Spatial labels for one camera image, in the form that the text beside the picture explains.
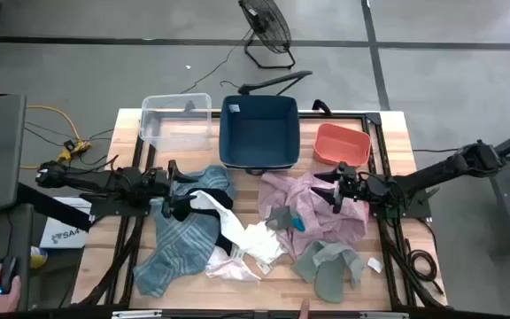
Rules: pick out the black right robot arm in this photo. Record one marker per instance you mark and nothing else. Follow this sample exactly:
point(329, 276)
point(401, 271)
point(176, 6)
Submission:
point(432, 173)

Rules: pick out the grey desk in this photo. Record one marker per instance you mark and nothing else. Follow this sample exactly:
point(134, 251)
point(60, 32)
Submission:
point(20, 239)

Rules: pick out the white cardboard box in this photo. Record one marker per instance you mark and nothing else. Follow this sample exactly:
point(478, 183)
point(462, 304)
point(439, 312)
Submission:
point(64, 235)

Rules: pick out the pink shirt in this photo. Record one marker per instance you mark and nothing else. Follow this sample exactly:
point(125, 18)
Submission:
point(308, 208)

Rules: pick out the yellow round object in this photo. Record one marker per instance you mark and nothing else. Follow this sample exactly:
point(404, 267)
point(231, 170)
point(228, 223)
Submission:
point(38, 259)

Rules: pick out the blue striped cloth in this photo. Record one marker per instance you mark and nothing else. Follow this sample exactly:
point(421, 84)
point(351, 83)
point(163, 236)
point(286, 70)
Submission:
point(180, 248)

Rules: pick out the black computer mouse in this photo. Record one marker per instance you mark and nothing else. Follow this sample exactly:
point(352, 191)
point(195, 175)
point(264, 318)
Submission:
point(9, 270)

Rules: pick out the orange plastic bin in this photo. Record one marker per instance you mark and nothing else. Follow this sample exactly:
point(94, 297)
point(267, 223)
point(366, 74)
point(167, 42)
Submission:
point(341, 146)

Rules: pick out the black diagonal bar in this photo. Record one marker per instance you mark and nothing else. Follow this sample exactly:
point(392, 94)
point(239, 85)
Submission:
point(51, 206)

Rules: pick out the grey green cloth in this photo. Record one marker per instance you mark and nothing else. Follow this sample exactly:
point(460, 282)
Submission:
point(352, 261)

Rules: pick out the pale pink cloth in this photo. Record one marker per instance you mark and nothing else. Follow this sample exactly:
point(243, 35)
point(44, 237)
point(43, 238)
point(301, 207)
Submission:
point(228, 268)

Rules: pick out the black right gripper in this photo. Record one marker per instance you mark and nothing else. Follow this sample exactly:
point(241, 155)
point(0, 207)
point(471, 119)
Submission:
point(352, 186)

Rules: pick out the silver bracket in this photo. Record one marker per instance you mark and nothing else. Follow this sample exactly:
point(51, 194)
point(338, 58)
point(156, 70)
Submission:
point(135, 314)
point(383, 315)

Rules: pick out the sage green cloth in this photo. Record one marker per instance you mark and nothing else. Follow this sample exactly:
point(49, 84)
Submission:
point(330, 283)

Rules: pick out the black floor fan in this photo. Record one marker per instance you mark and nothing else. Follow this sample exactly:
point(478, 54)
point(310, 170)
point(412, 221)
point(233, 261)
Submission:
point(266, 22)

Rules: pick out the person's finger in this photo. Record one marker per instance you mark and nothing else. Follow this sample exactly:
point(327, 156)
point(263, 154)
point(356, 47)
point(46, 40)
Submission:
point(304, 309)

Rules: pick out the grey sock with teal toe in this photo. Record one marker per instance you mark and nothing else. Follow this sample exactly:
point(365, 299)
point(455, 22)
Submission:
point(281, 217)

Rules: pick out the clear plastic bin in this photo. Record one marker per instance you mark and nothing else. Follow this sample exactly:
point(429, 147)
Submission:
point(175, 133)

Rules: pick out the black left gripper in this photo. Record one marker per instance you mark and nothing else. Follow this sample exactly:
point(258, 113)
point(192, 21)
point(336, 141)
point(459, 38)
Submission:
point(157, 184)

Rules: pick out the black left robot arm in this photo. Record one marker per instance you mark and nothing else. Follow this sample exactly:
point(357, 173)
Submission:
point(87, 179)

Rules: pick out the black cloth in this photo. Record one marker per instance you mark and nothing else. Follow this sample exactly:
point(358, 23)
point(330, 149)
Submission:
point(221, 198)

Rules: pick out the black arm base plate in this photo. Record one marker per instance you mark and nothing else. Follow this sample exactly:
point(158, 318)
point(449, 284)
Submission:
point(104, 206)
point(414, 208)

